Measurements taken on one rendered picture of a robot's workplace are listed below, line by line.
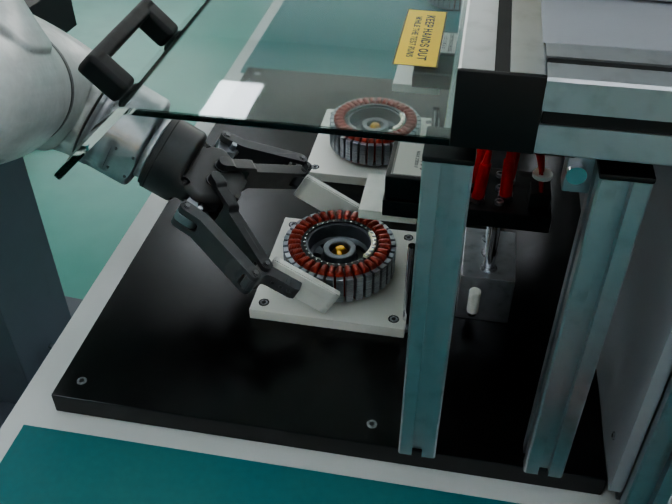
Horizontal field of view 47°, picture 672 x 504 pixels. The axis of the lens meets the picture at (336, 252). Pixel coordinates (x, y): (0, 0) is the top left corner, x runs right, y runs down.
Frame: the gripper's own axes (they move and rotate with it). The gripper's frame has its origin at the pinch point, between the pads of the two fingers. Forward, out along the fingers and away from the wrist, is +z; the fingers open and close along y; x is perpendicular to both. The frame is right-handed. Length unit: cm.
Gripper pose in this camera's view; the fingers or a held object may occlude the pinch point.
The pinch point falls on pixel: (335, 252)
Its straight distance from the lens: 77.6
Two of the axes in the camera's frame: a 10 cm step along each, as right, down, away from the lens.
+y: -1.8, 6.3, -7.6
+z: 8.5, 4.9, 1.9
